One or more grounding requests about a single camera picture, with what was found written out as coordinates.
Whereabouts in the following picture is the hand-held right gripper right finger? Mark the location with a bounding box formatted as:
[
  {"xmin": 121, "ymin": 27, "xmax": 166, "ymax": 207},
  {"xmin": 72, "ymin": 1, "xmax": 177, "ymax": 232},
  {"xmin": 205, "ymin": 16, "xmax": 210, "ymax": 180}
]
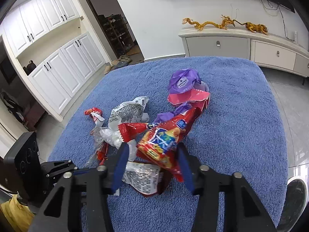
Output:
[{"xmin": 176, "ymin": 142, "xmax": 278, "ymax": 232}]

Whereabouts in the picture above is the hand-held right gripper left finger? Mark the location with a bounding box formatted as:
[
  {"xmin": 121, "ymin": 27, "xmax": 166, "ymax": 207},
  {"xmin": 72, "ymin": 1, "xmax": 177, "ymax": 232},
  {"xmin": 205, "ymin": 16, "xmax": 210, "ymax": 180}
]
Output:
[{"xmin": 28, "ymin": 142, "xmax": 131, "ymax": 232}]

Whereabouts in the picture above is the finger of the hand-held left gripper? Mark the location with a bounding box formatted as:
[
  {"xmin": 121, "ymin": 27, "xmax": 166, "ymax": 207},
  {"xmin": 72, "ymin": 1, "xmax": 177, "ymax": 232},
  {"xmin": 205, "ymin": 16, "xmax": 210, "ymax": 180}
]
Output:
[
  {"xmin": 54, "ymin": 169, "xmax": 97, "ymax": 189},
  {"xmin": 41, "ymin": 159, "xmax": 79, "ymax": 178}
]

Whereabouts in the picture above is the red packet with silver back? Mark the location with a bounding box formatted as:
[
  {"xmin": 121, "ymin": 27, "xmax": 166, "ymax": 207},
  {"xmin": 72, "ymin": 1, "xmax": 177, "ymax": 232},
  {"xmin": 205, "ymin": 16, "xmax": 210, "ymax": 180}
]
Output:
[{"xmin": 121, "ymin": 161, "xmax": 175, "ymax": 197}]

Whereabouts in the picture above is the large red snack bag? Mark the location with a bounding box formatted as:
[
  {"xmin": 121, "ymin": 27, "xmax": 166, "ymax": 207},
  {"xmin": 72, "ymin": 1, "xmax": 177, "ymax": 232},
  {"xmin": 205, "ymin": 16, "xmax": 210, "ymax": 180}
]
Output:
[{"xmin": 136, "ymin": 101, "xmax": 210, "ymax": 182}]

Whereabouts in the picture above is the white printed wrapper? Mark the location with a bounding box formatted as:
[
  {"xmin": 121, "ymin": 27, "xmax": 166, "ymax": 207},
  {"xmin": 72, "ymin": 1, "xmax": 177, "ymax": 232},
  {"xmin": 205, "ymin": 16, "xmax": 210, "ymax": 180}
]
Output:
[{"xmin": 108, "ymin": 96, "xmax": 150, "ymax": 130}]

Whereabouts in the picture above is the purple plastic bag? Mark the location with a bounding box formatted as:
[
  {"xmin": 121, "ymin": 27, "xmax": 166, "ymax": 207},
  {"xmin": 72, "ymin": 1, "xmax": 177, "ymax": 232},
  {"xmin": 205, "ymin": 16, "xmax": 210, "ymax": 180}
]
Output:
[{"xmin": 154, "ymin": 69, "xmax": 204, "ymax": 124}]

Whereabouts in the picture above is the white round trash bin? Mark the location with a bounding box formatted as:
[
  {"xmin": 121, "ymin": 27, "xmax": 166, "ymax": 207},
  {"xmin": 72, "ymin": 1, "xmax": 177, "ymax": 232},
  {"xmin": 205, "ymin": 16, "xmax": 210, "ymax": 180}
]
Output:
[{"xmin": 277, "ymin": 177, "xmax": 309, "ymax": 232}]

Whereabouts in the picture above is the thin red wrapper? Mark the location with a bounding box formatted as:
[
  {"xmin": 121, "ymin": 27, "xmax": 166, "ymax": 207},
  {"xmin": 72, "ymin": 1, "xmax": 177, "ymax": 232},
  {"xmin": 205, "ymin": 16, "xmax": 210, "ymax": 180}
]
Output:
[{"xmin": 96, "ymin": 142, "xmax": 108, "ymax": 166}]

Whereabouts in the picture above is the clear plastic wrapper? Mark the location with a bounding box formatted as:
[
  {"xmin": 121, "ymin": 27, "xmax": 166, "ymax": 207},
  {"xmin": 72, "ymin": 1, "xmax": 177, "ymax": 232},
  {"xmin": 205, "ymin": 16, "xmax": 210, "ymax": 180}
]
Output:
[{"xmin": 90, "ymin": 127, "xmax": 137, "ymax": 160}]

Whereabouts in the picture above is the red foil wrapper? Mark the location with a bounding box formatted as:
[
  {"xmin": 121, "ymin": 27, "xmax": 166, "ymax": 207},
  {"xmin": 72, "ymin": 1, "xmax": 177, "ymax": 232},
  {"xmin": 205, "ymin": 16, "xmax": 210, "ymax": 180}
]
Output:
[{"xmin": 118, "ymin": 123, "xmax": 148, "ymax": 142}]

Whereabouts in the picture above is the yellow cloth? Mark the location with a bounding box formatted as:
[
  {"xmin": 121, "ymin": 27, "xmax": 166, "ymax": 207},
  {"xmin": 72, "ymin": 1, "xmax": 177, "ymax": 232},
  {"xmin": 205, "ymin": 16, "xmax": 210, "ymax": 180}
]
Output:
[{"xmin": 0, "ymin": 195, "xmax": 36, "ymax": 232}]

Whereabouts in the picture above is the small red wrapper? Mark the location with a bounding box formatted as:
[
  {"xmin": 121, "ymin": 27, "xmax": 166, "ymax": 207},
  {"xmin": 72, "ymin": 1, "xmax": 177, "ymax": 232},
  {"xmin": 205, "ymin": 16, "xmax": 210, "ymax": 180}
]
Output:
[{"xmin": 84, "ymin": 107, "xmax": 105, "ymax": 124}]

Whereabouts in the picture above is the blue fluffy blanket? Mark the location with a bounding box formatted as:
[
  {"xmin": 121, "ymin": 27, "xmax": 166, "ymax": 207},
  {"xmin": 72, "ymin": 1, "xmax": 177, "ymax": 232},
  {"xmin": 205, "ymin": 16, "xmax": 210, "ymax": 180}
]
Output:
[{"xmin": 47, "ymin": 57, "xmax": 289, "ymax": 232}]

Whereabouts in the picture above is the pink wrapper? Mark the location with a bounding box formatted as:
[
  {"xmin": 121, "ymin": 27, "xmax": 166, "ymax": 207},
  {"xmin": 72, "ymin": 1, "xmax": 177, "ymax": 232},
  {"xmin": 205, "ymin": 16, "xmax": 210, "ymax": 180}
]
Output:
[{"xmin": 167, "ymin": 88, "xmax": 211, "ymax": 113}]

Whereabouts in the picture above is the dark handbag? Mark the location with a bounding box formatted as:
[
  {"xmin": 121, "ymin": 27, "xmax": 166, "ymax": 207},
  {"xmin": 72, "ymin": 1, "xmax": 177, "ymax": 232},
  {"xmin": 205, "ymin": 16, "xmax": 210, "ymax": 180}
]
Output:
[{"xmin": 23, "ymin": 60, "xmax": 37, "ymax": 76}]

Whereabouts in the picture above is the grey shoe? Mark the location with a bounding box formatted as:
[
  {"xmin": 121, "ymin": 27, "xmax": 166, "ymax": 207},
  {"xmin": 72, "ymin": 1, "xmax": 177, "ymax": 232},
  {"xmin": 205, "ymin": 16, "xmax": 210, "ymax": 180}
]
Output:
[{"xmin": 113, "ymin": 60, "xmax": 129, "ymax": 69}]

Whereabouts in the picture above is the brown doormat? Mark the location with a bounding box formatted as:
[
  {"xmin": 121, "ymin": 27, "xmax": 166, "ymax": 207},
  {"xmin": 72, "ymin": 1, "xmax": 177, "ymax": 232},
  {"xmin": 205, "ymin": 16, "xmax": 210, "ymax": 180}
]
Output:
[{"xmin": 125, "ymin": 46, "xmax": 142, "ymax": 56}]

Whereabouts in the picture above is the white and grey television cabinet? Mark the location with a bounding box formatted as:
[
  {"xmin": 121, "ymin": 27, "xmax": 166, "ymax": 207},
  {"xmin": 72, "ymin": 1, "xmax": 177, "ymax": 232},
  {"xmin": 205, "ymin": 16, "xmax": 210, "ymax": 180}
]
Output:
[{"xmin": 179, "ymin": 26, "xmax": 309, "ymax": 78}]

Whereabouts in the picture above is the dark shoe rack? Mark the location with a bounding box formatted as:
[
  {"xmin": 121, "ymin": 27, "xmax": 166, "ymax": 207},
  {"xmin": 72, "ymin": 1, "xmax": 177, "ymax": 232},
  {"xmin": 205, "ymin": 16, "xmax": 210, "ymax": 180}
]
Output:
[{"xmin": 97, "ymin": 14, "xmax": 136, "ymax": 58}]

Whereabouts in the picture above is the golden dragon figurine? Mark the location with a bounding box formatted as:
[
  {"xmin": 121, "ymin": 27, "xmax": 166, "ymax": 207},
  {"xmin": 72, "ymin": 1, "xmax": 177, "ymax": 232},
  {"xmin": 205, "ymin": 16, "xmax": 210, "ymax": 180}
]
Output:
[{"xmin": 182, "ymin": 15, "xmax": 236, "ymax": 32}]

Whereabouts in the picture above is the golden tiger figurine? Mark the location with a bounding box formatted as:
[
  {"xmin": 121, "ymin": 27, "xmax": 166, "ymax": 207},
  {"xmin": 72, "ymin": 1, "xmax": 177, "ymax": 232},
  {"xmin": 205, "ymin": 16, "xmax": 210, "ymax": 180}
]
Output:
[{"xmin": 235, "ymin": 22, "xmax": 270, "ymax": 33}]

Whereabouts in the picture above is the white wall cupboard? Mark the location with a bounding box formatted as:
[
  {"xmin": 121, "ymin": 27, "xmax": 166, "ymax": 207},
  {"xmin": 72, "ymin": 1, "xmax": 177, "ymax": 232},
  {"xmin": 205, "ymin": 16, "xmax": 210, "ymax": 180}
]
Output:
[{"xmin": 0, "ymin": 0, "xmax": 106, "ymax": 124}]

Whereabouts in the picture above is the black cable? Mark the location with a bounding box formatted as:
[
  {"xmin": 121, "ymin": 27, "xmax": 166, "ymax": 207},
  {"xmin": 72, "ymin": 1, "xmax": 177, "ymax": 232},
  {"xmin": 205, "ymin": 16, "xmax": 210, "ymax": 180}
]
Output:
[{"xmin": 260, "ymin": 0, "xmax": 290, "ymax": 39}]

